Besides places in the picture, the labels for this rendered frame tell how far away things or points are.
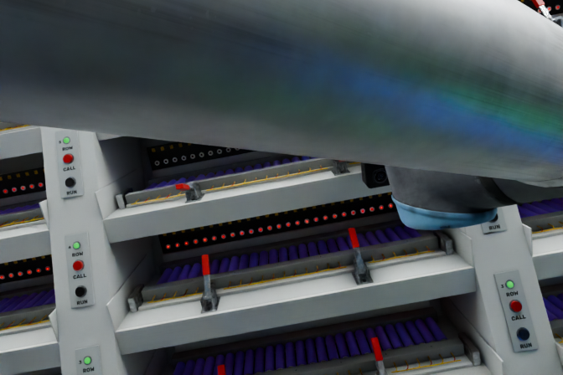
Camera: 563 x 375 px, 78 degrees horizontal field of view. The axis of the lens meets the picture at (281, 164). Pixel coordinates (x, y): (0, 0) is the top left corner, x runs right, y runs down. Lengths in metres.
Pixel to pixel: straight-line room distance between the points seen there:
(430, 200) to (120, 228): 0.51
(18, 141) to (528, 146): 0.76
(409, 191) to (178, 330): 0.46
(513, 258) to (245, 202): 0.45
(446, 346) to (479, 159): 0.61
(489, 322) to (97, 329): 0.64
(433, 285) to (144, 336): 0.49
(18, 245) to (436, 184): 0.68
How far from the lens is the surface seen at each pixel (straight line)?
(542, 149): 0.20
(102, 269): 0.69
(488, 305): 0.69
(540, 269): 0.74
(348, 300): 0.63
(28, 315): 0.85
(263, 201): 0.61
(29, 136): 0.79
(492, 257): 0.69
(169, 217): 0.65
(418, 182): 0.36
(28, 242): 0.77
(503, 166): 0.19
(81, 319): 0.72
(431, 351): 0.75
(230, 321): 0.64
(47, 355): 0.77
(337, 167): 0.65
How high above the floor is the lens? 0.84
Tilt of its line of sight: 8 degrees up
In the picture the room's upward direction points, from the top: 10 degrees counter-clockwise
